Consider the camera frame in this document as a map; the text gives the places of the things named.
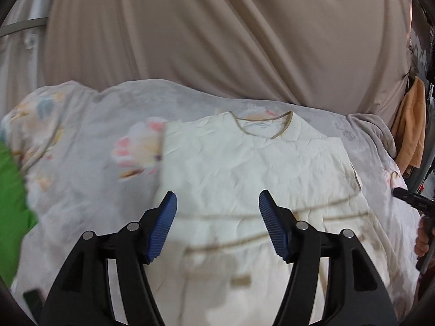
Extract person's right hand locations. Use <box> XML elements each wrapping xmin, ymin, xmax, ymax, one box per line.
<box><xmin>414</xmin><ymin>216</ymin><xmax>431</xmax><ymax>258</ymax></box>

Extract grey metal rail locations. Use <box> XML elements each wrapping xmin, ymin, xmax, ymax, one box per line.
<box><xmin>0</xmin><ymin>18</ymin><xmax>48</xmax><ymax>37</ymax></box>

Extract beige draped sheet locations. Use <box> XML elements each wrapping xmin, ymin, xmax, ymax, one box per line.
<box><xmin>44</xmin><ymin>0</ymin><xmax>412</xmax><ymax>123</ymax></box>

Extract orange hanging garment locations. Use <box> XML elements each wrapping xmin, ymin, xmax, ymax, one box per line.
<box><xmin>391</xmin><ymin>77</ymin><xmax>426</xmax><ymax>174</ymax></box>

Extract grey floral fleece blanket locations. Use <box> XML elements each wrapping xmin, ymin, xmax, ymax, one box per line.
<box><xmin>1</xmin><ymin>80</ymin><xmax>419</xmax><ymax>318</ymax></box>

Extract dark hanging clothes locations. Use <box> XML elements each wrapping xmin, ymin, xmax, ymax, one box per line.
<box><xmin>406</xmin><ymin>3</ymin><xmax>434</xmax><ymax>197</ymax></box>

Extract green cloth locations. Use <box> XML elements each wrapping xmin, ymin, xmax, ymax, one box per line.
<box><xmin>0</xmin><ymin>142</ymin><xmax>38</xmax><ymax>287</ymax></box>

